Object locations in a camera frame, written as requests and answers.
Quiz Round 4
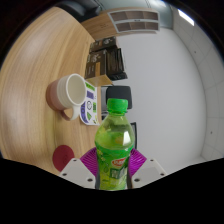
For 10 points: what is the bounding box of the black padded chair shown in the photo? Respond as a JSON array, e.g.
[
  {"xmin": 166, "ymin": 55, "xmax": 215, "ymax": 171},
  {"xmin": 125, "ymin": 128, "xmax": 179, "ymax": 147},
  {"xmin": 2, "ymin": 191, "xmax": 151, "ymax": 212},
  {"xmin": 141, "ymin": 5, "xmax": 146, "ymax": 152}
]
[{"xmin": 100, "ymin": 85, "xmax": 133, "ymax": 118}]

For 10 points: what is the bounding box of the white and brown mug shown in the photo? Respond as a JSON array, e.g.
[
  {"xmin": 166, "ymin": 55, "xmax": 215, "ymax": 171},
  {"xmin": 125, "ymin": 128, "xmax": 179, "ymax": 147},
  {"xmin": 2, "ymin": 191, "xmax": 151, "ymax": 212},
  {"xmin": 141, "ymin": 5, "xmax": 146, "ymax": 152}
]
[{"xmin": 45, "ymin": 73, "xmax": 88, "ymax": 122}]

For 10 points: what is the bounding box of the wooden shelf cabinet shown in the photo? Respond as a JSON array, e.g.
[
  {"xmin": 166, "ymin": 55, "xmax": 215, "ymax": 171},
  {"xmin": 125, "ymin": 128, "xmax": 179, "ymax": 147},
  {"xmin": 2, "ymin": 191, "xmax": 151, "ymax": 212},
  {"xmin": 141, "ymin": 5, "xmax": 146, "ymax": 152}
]
[{"xmin": 80, "ymin": 7, "xmax": 161, "ymax": 42}]

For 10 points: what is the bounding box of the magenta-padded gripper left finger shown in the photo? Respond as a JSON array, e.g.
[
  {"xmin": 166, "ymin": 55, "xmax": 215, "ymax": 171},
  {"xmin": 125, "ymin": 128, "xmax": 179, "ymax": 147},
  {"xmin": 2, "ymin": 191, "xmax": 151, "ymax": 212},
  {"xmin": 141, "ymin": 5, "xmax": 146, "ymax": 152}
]
[{"xmin": 58, "ymin": 148, "xmax": 100, "ymax": 190}]

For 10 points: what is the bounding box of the flat round red coaster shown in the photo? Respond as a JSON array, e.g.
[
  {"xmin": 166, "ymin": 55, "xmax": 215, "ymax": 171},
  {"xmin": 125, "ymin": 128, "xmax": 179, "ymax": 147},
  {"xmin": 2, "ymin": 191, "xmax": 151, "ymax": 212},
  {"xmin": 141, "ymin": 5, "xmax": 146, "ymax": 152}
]
[{"xmin": 52, "ymin": 143, "xmax": 76, "ymax": 173}]

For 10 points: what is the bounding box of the green drink bottle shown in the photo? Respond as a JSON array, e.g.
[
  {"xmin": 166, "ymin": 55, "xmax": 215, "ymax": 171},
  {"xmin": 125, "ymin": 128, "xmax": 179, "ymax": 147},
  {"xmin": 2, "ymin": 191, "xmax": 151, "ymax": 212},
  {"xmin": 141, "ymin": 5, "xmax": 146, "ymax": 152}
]
[{"xmin": 94, "ymin": 97, "xmax": 136, "ymax": 192}]

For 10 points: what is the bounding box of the black sofa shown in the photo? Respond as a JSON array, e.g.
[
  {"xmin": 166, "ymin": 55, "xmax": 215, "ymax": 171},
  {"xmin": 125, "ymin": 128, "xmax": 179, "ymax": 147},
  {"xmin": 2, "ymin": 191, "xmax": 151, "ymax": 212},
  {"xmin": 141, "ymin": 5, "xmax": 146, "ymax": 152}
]
[{"xmin": 54, "ymin": 0, "xmax": 108, "ymax": 24}]

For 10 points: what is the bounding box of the ceiling light panel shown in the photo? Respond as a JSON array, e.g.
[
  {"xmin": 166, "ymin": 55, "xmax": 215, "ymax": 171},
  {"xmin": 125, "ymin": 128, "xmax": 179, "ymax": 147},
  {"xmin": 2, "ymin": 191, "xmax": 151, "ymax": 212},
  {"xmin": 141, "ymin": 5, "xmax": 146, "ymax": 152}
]
[{"xmin": 177, "ymin": 8, "xmax": 196, "ymax": 27}]

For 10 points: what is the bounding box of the white printed leaflet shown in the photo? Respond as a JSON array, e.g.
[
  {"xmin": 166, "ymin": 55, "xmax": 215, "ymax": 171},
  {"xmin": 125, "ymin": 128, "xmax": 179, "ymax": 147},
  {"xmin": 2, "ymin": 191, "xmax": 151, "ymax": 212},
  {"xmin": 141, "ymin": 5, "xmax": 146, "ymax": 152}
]
[{"xmin": 79, "ymin": 79, "xmax": 101, "ymax": 127}]

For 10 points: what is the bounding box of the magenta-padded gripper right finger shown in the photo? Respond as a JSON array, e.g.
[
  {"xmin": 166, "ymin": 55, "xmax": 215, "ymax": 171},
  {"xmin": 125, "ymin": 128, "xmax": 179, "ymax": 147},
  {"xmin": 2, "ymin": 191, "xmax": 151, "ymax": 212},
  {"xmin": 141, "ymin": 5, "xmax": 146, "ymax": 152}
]
[{"xmin": 128, "ymin": 148, "xmax": 168, "ymax": 190}]

